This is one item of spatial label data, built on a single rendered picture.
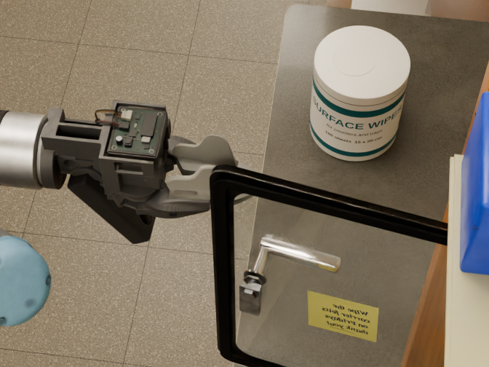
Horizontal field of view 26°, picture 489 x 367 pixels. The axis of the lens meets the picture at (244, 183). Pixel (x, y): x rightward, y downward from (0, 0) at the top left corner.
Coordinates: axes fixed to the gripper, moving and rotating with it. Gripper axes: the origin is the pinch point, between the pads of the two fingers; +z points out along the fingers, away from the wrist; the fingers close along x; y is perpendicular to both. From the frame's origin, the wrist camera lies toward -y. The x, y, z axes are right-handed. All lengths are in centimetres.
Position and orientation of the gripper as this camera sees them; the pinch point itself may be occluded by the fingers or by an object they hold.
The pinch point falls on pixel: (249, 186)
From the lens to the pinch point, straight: 105.3
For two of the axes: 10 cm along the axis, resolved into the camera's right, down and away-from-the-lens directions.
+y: 0.0, -5.6, -8.3
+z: 9.9, 1.1, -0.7
